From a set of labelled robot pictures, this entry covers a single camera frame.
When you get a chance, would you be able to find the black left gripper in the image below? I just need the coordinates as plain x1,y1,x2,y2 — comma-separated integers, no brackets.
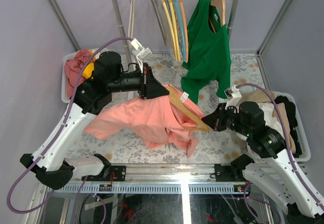
106,61,169,98

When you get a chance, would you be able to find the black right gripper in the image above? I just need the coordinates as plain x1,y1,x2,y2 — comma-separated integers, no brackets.
201,103,250,136

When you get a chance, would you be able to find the wooden hanger with green shirt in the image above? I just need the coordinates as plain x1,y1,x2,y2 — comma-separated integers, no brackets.
164,67,210,132

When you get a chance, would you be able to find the salmon pink t shirt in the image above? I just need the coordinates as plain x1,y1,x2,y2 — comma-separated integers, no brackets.
84,96,198,157

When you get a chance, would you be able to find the white garment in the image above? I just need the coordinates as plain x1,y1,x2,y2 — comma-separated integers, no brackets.
258,103,284,138

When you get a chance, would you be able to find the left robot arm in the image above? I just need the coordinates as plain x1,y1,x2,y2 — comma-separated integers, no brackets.
20,52,169,190

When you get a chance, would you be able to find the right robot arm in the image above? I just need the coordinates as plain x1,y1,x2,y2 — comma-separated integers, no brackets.
202,102,323,223

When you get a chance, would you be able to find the green t shirt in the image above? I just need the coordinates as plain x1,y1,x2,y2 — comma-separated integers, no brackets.
181,0,231,103

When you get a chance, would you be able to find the blue plastic hanger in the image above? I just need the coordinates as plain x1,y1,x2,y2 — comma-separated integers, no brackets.
171,0,189,63

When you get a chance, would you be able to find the grey plastic hanger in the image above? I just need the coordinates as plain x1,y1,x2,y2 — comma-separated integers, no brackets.
150,0,167,46

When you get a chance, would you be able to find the cream plastic hanger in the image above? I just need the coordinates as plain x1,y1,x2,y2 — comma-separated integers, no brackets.
128,0,135,37

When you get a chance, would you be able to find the yellow hanger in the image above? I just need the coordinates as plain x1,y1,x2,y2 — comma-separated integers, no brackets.
157,0,176,60
166,0,181,62

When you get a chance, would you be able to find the right wooden hanger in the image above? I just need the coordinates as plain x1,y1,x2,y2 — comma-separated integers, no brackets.
210,0,226,26

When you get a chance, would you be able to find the beige garment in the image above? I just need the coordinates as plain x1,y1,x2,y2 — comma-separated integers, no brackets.
249,89,298,156

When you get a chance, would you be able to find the yellow garment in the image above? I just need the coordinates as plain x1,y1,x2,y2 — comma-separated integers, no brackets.
82,62,94,79

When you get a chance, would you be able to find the black garment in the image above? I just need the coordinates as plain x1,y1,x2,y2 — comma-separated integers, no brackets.
274,96,302,158

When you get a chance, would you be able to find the dusty rose garment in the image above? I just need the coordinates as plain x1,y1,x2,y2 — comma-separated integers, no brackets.
64,49,95,99

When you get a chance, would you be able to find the white left laundry basket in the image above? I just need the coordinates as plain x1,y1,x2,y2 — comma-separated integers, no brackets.
61,49,97,103

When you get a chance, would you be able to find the white laundry basket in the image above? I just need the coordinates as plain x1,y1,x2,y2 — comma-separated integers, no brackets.
275,92,311,162
61,49,97,103

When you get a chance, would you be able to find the white right laundry basket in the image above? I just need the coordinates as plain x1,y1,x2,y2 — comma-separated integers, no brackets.
275,92,311,162

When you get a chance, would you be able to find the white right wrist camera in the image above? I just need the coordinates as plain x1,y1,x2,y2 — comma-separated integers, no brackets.
224,85,242,109

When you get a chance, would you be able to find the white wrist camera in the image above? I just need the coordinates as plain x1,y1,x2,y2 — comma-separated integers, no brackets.
224,85,242,109
130,38,152,72

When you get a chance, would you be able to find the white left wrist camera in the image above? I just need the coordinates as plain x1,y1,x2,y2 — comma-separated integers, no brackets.
130,38,152,72

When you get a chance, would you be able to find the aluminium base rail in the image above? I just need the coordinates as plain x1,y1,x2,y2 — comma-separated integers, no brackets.
35,162,312,194

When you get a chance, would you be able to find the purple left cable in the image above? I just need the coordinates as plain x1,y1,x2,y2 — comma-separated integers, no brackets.
6,36,134,224

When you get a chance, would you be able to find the purple cable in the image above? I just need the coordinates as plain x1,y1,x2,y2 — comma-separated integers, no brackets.
235,83,324,224
6,36,134,224

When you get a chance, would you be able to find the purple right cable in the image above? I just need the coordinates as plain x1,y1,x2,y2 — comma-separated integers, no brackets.
235,83,324,224

